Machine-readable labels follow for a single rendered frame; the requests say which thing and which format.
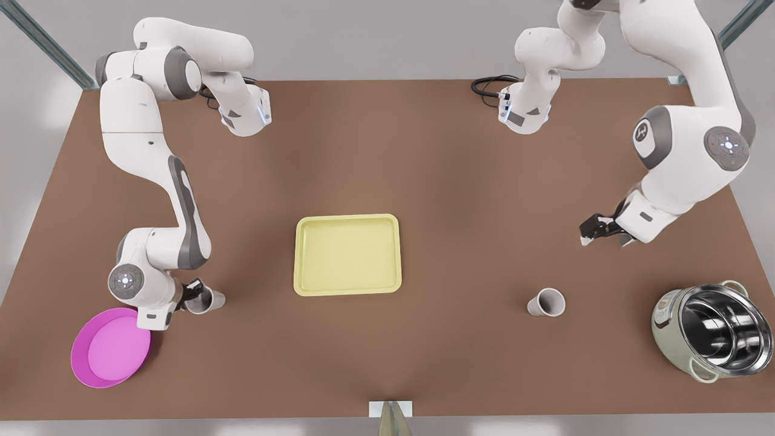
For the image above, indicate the white IKEA cup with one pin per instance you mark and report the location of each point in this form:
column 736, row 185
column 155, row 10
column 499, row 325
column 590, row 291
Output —
column 547, row 303
column 209, row 301

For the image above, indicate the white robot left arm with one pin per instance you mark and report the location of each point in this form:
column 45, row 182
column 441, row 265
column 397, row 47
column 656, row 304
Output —
column 678, row 157

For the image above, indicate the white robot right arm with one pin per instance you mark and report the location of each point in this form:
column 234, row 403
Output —
column 130, row 130

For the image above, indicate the pale yellow rectangular tray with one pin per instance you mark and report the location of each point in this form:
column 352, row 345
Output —
column 347, row 255

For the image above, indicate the pink round plate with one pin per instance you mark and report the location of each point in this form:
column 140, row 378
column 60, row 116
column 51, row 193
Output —
column 110, row 348

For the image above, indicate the green steel-lined pot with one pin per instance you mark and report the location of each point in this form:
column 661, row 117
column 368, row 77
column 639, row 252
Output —
column 714, row 333

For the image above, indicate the silver frame post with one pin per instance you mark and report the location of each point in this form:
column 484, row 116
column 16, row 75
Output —
column 742, row 21
column 45, row 42
column 392, row 419

